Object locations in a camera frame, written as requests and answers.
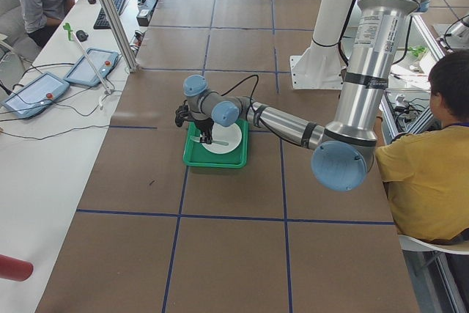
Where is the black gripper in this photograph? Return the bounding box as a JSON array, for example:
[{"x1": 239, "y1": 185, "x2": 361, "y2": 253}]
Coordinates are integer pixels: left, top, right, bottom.
[{"x1": 194, "y1": 118, "x2": 213, "y2": 144}]

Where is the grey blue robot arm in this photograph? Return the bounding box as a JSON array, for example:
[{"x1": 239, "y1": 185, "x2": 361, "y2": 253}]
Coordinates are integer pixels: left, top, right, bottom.
[{"x1": 175, "y1": 0, "x2": 429, "y2": 191}]

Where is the green plastic tray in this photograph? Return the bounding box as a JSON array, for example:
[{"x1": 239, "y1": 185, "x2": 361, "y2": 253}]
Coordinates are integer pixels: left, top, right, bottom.
[{"x1": 182, "y1": 119, "x2": 248, "y2": 169}]

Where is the white round plate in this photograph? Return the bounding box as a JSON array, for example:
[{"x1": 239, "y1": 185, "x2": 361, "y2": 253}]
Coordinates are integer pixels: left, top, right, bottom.
[{"x1": 202, "y1": 123, "x2": 242, "y2": 154}]

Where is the white rod stand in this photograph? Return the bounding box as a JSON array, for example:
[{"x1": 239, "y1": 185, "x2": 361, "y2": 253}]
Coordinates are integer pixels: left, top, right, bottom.
[{"x1": 73, "y1": 32, "x2": 113, "y2": 95}]

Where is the far blue teach pendant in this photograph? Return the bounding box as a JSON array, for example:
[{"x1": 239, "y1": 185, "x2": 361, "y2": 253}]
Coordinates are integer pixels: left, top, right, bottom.
[{"x1": 63, "y1": 47, "x2": 122, "y2": 89}]

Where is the blue teach pendant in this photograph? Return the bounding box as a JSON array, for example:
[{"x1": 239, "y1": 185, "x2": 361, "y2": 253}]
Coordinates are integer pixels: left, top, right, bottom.
[
  {"x1": 63, "y1": 47, "x2": 122, "y2": 89},
  {"x1": 1, "y1": 72, "x2": 70, "y2": 119}
]

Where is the black power strip box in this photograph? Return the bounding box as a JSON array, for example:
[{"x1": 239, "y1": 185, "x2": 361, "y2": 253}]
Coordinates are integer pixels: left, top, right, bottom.
[{"x1": 136, "y1": 0, "x2": 157, "y2": 27}]

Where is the black keyboard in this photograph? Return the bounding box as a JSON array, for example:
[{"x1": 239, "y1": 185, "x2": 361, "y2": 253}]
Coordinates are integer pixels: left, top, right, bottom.
[{"x1": 92, "y1": 0, "x2": 129, "y2": 31}]

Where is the black computer mouse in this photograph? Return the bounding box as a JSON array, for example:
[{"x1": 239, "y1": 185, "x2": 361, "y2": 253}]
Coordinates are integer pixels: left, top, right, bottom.
[{"x1": 75, "y1": 30, "x2": 89, "y2": 42}]

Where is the near blue teach pendant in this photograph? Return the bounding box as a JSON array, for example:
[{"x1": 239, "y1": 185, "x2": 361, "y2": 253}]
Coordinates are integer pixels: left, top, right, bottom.
[{"x1": 1, "y1": 72, "x2": 70, "y2": 119}]

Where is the green plastic clip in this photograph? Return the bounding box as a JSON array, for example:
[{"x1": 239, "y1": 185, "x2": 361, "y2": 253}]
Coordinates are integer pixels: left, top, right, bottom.
[{"x1": 62, "y1": 22, "x2": 73, "y2": 41}]

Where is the person in yellow shirt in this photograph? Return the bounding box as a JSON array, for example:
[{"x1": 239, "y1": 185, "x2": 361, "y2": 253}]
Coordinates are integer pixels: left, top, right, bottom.
[{"x1": 375, "y1": 51, "x2": 468, "y2": 243}]

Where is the white chair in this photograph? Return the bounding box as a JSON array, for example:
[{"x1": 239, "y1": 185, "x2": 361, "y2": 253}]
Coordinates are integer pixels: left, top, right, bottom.
[{"x1": 398, "y1": 235, "x2": 468, "y2": 276}]

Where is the red cylinder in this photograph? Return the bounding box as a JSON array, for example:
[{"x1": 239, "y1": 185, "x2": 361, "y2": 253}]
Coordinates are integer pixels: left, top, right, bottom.
[{"x1": 0, "y1": 254, "x2": 34, "y2": 281}]

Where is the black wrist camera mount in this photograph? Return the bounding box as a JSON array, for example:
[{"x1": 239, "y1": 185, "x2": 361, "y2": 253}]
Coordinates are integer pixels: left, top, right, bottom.
[{"x1": 174, "y1": 104, "x2": 194, "y2": 128}]

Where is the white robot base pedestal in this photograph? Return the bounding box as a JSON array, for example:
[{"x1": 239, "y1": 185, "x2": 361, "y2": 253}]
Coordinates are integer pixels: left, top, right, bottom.
[{"x1": 290, "y1": 0, "x2": 355, "y2": 89}]

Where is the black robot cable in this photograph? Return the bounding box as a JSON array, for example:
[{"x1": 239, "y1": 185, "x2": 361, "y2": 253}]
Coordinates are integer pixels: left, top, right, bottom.
[{"x1": 218, "y1": 0, "x2": 367, "y2": 108}]

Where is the aluminium frame post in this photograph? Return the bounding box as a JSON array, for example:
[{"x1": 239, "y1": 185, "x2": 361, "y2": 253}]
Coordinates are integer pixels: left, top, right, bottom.
[{"x1": 100, "y1": 0, "x2": 138, "y2": 73}]

